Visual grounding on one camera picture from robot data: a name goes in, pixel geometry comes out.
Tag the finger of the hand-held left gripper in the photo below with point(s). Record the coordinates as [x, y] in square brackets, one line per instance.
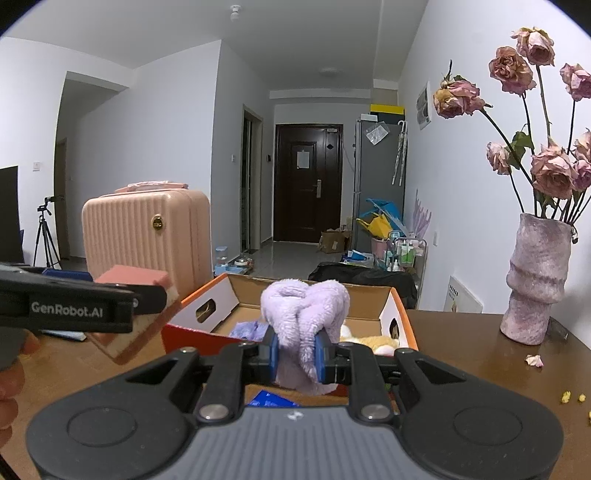
[150, 300]

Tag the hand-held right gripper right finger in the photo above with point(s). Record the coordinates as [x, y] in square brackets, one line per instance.
[322, 359]

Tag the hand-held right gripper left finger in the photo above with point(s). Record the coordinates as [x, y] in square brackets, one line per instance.
[272, 357]

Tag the pink layered sponge block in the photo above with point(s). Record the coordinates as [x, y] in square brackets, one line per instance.
[134, 274]

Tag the yellow white plush toy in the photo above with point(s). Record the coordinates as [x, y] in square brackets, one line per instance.
[369, 342]

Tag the purple fluffy towel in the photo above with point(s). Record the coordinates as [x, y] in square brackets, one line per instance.
[300, 304]

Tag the red cardboard box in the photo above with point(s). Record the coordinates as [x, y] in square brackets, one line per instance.
[369, 304]

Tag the person's left hand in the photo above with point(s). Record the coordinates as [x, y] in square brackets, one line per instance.
[9, 385]

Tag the small blue white box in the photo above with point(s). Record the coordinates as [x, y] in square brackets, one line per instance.
[270, 400]

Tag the pink ribbed suitcase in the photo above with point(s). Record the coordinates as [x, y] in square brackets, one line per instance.
[138, 230]

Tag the blue pet feeder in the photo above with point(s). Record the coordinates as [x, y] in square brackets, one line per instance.
[231, 263]

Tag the black duffel bag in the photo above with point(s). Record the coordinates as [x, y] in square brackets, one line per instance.
[364, 277]

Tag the black paper bag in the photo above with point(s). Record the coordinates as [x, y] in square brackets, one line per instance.
[9, 217]

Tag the brown cardboard floor box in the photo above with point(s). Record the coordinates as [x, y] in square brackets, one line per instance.
[333, 242]

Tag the cart with bottles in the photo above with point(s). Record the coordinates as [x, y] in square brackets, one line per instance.
[401, 254]

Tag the blue yellow folded items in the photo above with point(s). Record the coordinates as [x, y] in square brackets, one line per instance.
[378, 221]

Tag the dark framed side door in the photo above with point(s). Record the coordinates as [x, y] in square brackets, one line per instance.
[251, 184]

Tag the dark brown entrance door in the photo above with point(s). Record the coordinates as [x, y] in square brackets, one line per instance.
[307, 198]

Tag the grey refrigerator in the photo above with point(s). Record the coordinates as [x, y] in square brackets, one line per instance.
[376, 184]

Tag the fallen pink petal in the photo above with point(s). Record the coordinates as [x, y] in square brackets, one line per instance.
[534, 361]

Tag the hanging white umbrella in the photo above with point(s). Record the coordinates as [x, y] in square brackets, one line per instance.
[400, 152]

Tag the pink textured vase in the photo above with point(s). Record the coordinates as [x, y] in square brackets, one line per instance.
[538, 277]

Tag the clear plastic document pouch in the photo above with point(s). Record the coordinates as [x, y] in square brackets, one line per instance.
[376, 134]

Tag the black eyeglasses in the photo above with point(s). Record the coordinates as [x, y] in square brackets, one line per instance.
[559, 330]

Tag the scattered yellow crumbs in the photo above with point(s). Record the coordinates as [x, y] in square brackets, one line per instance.
[565, 396]

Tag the yellow black box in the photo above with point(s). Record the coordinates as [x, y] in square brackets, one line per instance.
[388, 112]

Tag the dried pink roses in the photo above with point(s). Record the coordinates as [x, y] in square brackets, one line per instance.
[551, 168]

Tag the white smoke detector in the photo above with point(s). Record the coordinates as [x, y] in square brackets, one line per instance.
[235, 11]

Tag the black camera tripod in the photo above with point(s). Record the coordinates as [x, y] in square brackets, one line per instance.
[45, 230]

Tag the purple wall decoration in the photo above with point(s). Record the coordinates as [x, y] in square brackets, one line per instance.
[421, 214]

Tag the wall poster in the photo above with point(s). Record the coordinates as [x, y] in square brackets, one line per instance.
[424, 106]

